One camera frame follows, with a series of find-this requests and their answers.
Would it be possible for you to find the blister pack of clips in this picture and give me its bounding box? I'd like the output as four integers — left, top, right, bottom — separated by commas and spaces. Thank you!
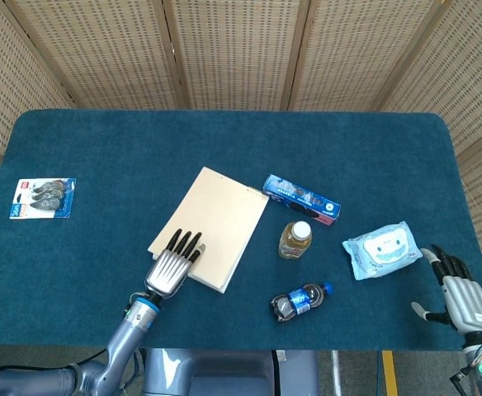
9, 177, 77, 220

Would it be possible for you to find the tan notebook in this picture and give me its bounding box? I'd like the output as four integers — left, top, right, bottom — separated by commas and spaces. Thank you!
148, 166, 270, 295

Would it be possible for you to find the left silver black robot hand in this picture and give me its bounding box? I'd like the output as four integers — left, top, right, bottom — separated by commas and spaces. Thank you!
144, 229, 207, 300

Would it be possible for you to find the grey-blue robot torso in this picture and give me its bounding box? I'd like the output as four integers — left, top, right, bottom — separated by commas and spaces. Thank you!
141, 348, 320, 396

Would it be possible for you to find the black cable with plug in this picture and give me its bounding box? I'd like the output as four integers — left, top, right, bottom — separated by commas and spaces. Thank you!
449, 362, 473, 387

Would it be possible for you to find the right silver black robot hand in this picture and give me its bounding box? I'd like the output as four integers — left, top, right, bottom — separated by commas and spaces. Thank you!
409, 243, 482, 333

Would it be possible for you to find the dark blue table cloth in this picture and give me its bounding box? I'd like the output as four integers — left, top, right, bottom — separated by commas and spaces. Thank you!
0, 109, 482, 351

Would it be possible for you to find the light blue wet wipes pack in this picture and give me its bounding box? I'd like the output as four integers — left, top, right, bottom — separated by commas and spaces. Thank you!
342, 220, 424, 281

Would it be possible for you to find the yellow tea bottle white cap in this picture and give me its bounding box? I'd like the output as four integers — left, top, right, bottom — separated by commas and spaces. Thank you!
277, 220, 313, 260

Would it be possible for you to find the blue cookie box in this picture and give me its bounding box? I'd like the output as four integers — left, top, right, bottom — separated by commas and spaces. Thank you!
262, 173, 342, 227

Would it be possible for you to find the cola bottle blue label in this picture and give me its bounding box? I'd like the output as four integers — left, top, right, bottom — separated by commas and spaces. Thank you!
270, 281, 334, 324

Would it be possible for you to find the bamboo folding screen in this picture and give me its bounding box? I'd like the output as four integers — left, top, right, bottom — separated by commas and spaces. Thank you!
0, 0, 482, 290

